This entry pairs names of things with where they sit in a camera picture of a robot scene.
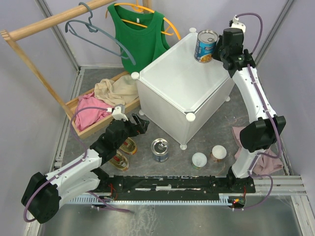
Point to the lower flat gold sardine tin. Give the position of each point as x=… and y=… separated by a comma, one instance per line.
x=119, y=161

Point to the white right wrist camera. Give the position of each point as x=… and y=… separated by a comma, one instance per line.
x=235, y=23

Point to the flat gold sardine tin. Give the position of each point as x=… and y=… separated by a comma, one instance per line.
x=119, y=161
x=129, y=146

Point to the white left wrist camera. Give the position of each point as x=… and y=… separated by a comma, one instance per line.
x=118, y=112

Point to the green tank top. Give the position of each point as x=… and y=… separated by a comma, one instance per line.
x=145, y=49

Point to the beige crumpled cloth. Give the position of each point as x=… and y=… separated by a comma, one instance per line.
x=122, y=91

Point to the orange clothes hanger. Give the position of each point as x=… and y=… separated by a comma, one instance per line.
x=140, y=20

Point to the light blue cable duct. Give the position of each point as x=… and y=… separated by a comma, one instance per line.
x=224, y=200

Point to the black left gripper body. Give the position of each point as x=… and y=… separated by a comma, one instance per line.
x=132, y=130

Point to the blue chicken noodle soup can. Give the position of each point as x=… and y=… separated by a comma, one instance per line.
x=205, y=45

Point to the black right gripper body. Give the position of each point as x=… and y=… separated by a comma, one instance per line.
x=219, y=51

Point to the white plastic cube cabinet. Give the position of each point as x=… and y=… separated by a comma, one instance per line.
x=178, y=93

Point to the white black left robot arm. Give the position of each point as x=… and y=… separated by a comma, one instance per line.
x=46, y=194

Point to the upper flat gold sardine tin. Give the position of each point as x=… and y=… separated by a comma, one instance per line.
x=129, y=146

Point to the mauve pink cloth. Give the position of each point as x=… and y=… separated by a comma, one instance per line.
x=265, y=165

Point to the blue labelled open-top can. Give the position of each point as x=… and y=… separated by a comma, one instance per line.
x=160, y=149

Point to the green labelled can white lid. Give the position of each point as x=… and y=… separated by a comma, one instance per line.
x=198, y=160

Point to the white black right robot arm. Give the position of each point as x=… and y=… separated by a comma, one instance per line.
x=265, y=126

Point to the yellow labelled can white lid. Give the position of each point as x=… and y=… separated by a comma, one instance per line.
x=218, y=153

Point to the pink crumpled cloth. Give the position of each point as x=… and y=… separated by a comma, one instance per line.
x=88, y=117

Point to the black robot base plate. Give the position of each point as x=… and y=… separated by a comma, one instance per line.
x=174, y=188

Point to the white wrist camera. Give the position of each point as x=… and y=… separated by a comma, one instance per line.
x=118, y=112
x=235, y=23

